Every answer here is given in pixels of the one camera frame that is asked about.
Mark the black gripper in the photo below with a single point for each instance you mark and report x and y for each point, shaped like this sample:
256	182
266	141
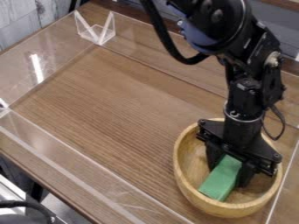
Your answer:
237	137

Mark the green rectangular block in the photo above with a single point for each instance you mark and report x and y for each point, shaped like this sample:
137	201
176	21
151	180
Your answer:
221	182

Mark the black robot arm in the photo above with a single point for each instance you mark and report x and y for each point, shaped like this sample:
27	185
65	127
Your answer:
221	28

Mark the brown wooden bowl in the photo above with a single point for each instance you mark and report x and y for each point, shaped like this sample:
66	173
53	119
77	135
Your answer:
190	169

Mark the clear acrylic tray wall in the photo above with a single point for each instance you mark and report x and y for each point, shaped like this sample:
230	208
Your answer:
99	123

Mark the clear acrylic corner bracket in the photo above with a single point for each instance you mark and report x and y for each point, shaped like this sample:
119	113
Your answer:
99	34

